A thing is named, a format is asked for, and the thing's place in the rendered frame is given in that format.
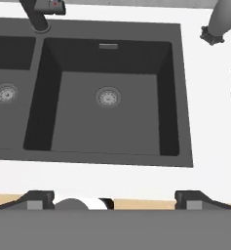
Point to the white and black round object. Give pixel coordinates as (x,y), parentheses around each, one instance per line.
(87,203)

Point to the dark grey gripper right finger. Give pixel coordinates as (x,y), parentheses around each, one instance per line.
(189,198)

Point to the grey bottle with black base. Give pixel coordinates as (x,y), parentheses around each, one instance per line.
(221,19)

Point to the dark grey double sink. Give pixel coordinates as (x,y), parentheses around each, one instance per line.
(97,97)

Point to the dark grey sink faucet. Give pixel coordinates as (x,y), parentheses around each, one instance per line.
(39,13)

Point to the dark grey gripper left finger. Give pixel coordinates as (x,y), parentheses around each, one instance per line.
(39,198)

